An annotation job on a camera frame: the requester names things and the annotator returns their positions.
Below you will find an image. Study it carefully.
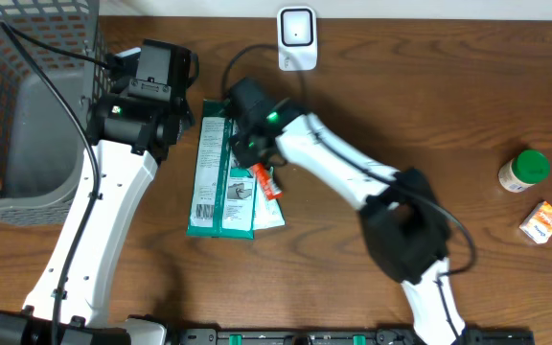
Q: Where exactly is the orange red stick sachet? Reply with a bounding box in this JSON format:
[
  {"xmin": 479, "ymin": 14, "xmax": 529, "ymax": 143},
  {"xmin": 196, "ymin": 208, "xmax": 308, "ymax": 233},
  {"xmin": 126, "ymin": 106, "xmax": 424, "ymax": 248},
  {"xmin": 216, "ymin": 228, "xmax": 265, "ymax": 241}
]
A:
[{"xmin": 251, "ymin": 163, "xmax": 283, "ymax": 200}]

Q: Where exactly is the green white package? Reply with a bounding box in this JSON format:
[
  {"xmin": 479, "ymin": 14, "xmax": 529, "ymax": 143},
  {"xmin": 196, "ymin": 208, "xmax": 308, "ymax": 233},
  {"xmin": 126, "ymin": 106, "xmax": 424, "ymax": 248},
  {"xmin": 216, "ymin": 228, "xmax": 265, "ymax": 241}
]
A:
[{"xmin": 187, "ymin": 100, "xmax": 257, "ymax": 240}]

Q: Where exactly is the light teal wipes packet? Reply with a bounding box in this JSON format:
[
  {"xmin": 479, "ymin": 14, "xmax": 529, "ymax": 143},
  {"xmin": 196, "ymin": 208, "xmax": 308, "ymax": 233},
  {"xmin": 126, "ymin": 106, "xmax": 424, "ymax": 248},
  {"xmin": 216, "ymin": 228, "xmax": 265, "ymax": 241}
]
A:
[{"xmin": 253, "ymin": 183, "xmax": 286, "ymax": 231}]

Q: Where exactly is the green lid jar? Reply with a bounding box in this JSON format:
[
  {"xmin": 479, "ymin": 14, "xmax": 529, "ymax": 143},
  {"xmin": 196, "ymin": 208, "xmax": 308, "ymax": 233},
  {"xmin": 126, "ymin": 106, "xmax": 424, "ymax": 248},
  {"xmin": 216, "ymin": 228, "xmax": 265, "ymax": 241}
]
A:
[{"xmin": 497, "ymin": 149, "xmax": 551, "ymax": 193}]

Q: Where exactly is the orange small box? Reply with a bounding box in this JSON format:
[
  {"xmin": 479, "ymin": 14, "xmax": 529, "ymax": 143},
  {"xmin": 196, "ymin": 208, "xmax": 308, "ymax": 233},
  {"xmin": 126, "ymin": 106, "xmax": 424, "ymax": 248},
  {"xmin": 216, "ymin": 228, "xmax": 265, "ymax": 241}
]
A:
[{"xmin": 519, "ymin": 201, "xmax": 552, "ymax": 244}]

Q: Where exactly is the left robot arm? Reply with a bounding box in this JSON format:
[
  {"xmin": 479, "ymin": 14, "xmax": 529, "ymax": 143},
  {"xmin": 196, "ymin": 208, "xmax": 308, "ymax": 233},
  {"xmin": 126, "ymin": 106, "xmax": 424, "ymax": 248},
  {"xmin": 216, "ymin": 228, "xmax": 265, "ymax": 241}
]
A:
[{"xmin": 0, "ymin": 39, "xmax": 199, "ymax": 344}]

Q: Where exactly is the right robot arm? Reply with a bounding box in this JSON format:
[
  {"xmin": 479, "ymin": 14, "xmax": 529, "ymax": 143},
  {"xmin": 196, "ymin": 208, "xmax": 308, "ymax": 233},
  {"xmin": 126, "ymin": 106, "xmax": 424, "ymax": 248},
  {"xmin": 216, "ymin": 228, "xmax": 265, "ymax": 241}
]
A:
[{"xmin": 223, "ymin": 78, "xmax": 466, "ymax": 344}]

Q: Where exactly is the white barcode scanner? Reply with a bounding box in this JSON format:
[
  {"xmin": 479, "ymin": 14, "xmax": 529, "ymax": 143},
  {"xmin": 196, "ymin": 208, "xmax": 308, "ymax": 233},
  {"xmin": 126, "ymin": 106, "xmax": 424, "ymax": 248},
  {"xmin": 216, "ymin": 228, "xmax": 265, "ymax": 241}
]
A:
[{"xmin": 277, "ymin": 6, "xmax": 318, "ymax": 72}]

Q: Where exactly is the grey plastic mesh basket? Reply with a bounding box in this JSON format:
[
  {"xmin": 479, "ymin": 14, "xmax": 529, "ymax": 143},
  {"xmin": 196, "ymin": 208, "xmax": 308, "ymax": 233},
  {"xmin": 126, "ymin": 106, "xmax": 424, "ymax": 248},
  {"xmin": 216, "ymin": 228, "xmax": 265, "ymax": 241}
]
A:
[{"xmin": 0, "ymin": 0, "xmax": 109, "ymax": 225}]

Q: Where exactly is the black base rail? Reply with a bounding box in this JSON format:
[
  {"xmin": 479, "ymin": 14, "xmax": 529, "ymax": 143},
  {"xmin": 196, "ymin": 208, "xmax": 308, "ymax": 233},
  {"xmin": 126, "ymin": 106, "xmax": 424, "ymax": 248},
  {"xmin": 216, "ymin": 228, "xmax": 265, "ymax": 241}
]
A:
[{"xmin": 172, "ymin": 328, "xmax": 536, "ymax": 345}]

